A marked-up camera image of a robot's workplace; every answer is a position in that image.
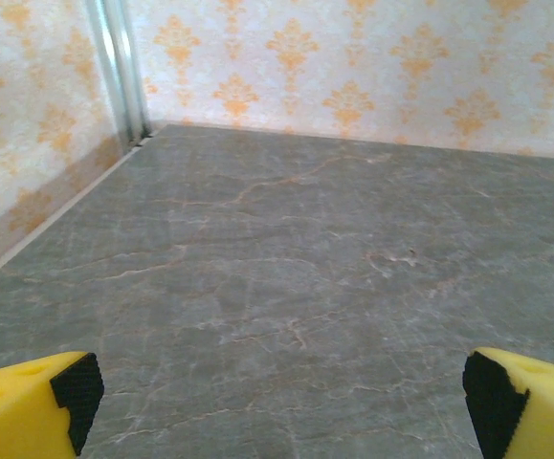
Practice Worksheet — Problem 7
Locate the aluminium table side rail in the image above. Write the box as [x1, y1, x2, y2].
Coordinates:
[0, 133, 163, 294]

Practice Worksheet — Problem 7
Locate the aluminium corner post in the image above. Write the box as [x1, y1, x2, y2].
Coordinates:
[83, 0, 152, 147]

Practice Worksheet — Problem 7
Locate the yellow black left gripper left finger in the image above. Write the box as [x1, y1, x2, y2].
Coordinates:
[0, 351, 105, 459]

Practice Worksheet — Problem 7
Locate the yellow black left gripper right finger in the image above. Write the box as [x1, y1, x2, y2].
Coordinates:
[462, 346, 554, 459]

